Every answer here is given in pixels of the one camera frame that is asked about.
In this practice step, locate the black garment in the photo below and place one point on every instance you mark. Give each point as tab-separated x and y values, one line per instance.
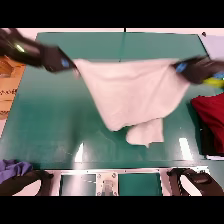
206	141

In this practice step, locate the white T-shirt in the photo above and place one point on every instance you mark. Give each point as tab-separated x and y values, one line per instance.
133	90

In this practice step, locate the brown cardboard box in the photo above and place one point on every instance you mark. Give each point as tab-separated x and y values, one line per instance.
8	86

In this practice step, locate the purple garment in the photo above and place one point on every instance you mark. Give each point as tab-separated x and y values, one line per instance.
11	168

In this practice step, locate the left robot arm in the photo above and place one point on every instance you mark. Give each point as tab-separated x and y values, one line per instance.
30	53

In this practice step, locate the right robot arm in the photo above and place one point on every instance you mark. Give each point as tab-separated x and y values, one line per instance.
203	69

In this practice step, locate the silver frame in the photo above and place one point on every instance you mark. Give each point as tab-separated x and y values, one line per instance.
106	183

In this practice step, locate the red garment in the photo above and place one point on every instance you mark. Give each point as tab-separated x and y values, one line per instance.
211	115

